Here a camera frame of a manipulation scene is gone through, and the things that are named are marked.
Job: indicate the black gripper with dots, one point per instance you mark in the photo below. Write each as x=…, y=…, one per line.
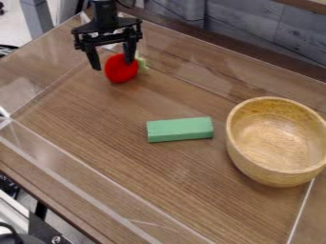
x=89, y=36

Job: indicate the red plush fruit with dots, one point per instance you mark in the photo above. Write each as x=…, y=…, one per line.
x=119, y=72

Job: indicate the wooden bowl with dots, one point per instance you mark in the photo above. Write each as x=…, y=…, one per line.
x=275, y=138

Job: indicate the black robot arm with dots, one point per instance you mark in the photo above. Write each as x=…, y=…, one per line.
x=105, y=14

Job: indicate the green rectangular block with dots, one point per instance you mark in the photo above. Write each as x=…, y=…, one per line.
x=179, y=129

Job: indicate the grey table leg post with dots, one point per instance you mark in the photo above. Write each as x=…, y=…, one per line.
x=37, y=17

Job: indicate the clear acrylic tray wall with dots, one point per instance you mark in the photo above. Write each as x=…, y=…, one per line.
x=73, y=142

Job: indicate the black clamp bracket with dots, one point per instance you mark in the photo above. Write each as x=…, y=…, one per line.
x=13, y=235

